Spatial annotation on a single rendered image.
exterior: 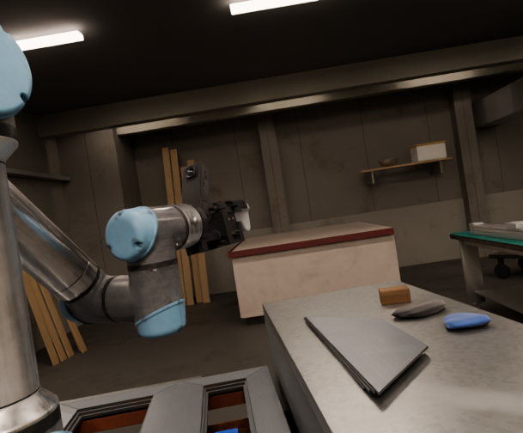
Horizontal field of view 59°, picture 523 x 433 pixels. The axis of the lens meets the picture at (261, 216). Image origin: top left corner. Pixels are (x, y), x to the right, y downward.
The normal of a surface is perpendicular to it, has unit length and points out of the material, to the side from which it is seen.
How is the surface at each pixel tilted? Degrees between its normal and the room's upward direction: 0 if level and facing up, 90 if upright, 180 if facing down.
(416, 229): 90
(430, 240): 90
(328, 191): 90
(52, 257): 107
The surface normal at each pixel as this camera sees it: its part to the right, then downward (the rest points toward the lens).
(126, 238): -0.47, 0.08
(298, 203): -0.04, 0.02
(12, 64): 0.82, -0.25
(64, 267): 0.69, 0.19
